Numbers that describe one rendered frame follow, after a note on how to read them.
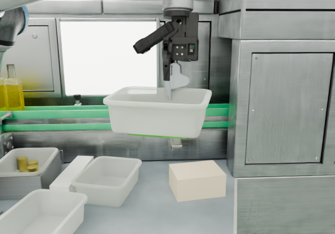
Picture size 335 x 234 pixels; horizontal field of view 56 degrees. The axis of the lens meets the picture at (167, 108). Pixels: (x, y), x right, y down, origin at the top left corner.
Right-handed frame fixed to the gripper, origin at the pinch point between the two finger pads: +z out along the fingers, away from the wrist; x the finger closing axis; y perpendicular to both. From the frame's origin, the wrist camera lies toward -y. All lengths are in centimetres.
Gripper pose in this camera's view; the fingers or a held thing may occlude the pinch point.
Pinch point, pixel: (167, 94)
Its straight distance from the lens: 79.6
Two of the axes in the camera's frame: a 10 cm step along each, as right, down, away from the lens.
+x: 1.7, -1.2, 9.8
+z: -0.2, 9.9, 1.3
